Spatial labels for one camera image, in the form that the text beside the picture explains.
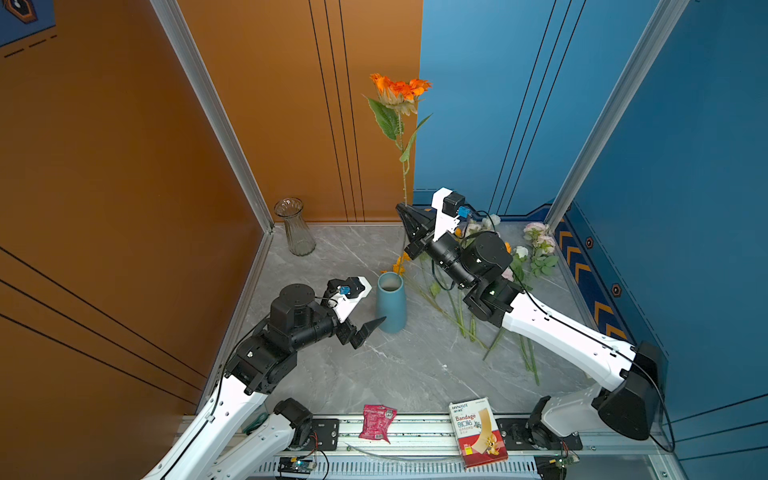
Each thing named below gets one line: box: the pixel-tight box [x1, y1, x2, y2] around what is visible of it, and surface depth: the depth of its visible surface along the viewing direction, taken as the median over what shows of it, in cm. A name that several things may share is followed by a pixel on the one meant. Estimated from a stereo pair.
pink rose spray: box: [523, 222, 559, 277], surface depth 111 cm
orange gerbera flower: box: [361, 73, 433, 207], surface depth 45 cm
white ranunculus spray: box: [466, 214, 501, 235], surface depth 117 cm
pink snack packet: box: [358, 404, 398, 444], surface depth 76 cm
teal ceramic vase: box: [376, 271, 407, 334], surface depth 81 cm
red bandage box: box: [449, 397, 509, 469], surface depth 72 cm
